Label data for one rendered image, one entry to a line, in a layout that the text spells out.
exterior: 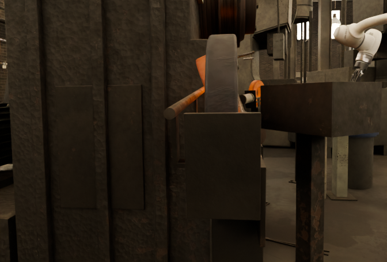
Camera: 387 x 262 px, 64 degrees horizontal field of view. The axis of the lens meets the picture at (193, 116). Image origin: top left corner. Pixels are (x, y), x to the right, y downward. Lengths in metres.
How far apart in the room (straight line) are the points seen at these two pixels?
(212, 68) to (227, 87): 0.03
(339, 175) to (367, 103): 1.39
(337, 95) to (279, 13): 3.43
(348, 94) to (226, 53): 0.59
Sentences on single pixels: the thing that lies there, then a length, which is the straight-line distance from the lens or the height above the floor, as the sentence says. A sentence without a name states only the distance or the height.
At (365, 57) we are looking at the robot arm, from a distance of 2.22.
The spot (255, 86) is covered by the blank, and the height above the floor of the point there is 0.74.
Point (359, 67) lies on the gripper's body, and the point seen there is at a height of 0.85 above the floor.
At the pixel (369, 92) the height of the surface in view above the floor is 0.69.
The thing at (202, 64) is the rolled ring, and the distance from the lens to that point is 0.72.
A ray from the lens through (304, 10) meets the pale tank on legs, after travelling 10.41.
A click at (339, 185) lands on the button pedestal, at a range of 2.31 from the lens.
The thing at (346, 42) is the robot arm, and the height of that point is 1.00.
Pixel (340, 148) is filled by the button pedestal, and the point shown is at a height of 0.33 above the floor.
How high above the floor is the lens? 0.69
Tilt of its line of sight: 4 degrees down
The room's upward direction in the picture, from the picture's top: 1 degrees counter-clockwise
